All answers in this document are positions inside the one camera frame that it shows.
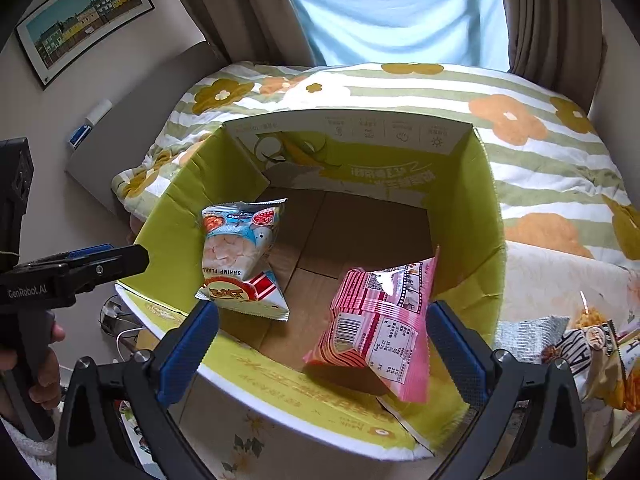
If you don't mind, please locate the light blue cloth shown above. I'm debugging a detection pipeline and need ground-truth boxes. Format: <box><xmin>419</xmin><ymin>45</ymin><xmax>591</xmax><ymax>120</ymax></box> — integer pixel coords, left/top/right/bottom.
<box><xmin>292</xmin><ymin>0</ymin><xmax>510</xmax><ymax>72</ymax></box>

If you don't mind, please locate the right brown curtain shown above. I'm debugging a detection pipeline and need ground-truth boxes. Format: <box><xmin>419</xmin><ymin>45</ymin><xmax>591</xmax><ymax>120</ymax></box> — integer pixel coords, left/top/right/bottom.
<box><xmin>502</xmin><ymin>0</ymin><xmax>605</xmax><ymax>112</ymax></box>

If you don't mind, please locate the left brown curtain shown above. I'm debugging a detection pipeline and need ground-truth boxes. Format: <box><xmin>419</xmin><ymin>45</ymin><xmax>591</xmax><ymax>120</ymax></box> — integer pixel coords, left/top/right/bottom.
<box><xmin>180</xmin><ymin>0</ymin><xmax>316</xmax><ymax>67</ymax></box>

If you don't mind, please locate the orange sticks snack bag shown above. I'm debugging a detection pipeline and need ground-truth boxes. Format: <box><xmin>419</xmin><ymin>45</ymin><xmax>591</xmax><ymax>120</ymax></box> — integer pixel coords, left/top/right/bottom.
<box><xmin>569</xmin><ymin>288</ymin><xmax>640</xmax><ymax>361</ymax></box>

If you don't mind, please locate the pink striped snack bag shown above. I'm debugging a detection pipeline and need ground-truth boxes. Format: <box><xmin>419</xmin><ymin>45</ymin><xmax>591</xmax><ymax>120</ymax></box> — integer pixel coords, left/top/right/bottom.
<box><xmin>304</xmin><ymin>256</ymin><xmax>438</xmax><ymax>403</ymax></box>

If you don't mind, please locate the brown curtain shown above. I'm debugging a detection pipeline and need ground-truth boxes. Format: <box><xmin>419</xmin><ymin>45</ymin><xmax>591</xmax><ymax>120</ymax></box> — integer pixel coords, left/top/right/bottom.
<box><xmin>502</xmin><ymin>0</ymin><xmax>605</xmax><ymax>112</ymax></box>
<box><xmin>180</xmin><ymin>0</ymin><xmax>316</xmax><ymax>67</ymax></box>

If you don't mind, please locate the cream floral tablecloth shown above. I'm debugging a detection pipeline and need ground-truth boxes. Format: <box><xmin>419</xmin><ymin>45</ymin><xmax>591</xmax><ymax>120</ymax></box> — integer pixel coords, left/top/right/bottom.
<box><xmin>170</xmin><ymin>242</ymin><xmax>639</xmax><ymax>479</ymax></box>

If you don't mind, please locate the person's left hand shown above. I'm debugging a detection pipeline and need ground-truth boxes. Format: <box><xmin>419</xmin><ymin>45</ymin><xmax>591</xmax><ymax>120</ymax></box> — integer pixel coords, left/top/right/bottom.
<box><xmin>0</xmin><ymin>322</ymin><xmax>65</xmax><ymax>429</ymax></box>

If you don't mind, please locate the shrimp chips bag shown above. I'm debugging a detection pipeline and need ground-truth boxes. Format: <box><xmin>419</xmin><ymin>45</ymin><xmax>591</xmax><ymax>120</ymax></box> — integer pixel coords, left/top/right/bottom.
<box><xmin>195</xmin><ymin>198</ymin><xmax>290</xmax><ymax>322</ymax></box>

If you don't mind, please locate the lint roller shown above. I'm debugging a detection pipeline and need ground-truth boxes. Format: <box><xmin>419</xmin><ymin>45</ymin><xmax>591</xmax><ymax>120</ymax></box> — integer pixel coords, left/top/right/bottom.
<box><xmin>67</xmin><ymin>99</ymin><xmax>113</xmax><ymax>150</ymax></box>

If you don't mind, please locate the silver chips bag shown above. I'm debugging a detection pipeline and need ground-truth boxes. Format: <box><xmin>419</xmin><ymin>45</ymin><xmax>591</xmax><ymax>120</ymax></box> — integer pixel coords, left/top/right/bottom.
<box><xmin>491</xmin><ymin>314</ymin><xmax>622</xmax><ymax>376</ymax></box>

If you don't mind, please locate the framed town picture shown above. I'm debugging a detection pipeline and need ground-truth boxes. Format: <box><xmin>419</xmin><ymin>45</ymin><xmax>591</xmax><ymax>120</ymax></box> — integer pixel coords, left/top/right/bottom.
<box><xmin>15</xmin><ymin>0</ymin><xmax>154</xmax><ymax>88</ymax></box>

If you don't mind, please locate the green cardboard box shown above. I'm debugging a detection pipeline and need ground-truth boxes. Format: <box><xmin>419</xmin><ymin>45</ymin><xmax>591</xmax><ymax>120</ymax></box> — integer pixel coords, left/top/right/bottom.
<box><xmin>116</xmin><ymin>110</ymin><xmax>506</xmax><ymax>462</ymax></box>

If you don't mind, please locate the grey headboard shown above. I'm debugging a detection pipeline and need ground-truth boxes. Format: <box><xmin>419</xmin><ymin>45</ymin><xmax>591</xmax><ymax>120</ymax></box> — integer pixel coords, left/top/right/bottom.
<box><xmin>65</xmin><ymin>41</ymin><xmax>228</xmax><ymax>221</ymax></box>

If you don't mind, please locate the floral striped quilt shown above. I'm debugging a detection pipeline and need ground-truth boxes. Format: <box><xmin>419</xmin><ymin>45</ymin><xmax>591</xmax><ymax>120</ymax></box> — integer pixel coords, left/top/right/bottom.
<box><xmin>111</xmin><ymin>62</ymin><xmax>639</xmax><ymax>269</ymax></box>

